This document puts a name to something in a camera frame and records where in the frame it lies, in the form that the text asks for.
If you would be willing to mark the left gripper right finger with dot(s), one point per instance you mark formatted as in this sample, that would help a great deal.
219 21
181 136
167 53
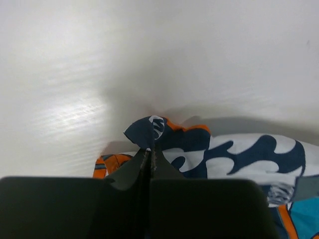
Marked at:
182 208

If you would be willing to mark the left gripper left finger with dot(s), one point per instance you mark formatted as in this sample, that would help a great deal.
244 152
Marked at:
76 208

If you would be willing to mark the colourful patterned shorts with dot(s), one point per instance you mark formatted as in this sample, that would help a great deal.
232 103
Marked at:
286 170

